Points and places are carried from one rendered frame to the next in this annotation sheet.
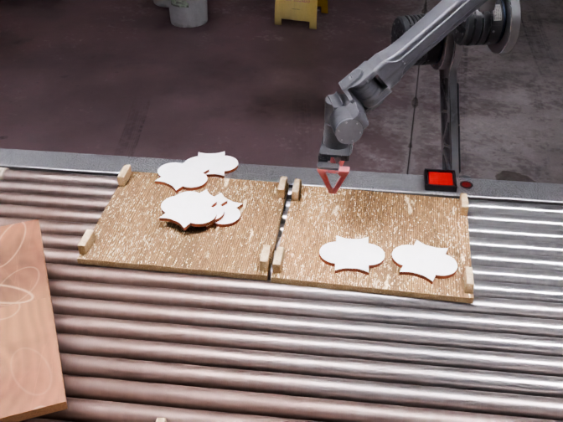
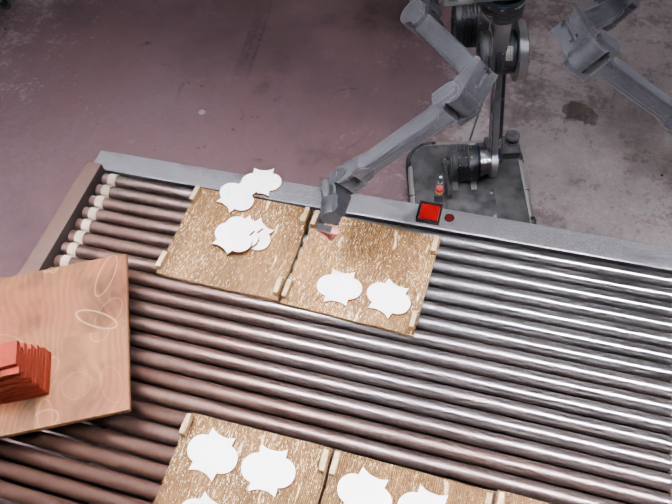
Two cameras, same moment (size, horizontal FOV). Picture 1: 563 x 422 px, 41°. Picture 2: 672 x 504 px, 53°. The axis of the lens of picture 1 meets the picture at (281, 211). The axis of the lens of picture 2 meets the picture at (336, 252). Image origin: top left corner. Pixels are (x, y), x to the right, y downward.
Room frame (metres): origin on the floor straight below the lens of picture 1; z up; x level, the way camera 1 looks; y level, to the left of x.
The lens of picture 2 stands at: (0.25, -0.43, 2.70)
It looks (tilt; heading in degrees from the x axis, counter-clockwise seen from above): 57 degrees down; 16
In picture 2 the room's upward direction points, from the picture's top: 8 degrees counter-clockwise
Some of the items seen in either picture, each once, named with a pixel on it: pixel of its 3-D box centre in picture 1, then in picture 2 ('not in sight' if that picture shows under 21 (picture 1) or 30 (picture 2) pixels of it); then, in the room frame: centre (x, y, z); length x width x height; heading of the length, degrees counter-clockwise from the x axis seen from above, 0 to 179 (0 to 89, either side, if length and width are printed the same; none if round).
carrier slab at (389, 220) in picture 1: (374, 238); (362, 270); (1.30, -0.21, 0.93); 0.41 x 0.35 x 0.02; 81
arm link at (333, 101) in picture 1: (338, 111); (330, 192); (1.39, -0.12, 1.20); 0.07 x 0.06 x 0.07; 10
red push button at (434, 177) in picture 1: (440, 180); (429, 213); (1.55, -0.39, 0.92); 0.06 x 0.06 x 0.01; 83
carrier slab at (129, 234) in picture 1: (190, 220); (236, 241); (1.37, 0.21, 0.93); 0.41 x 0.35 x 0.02; 82
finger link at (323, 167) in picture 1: (333, 172); (330, 227); (1.36, -0.11, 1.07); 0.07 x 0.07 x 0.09; 81
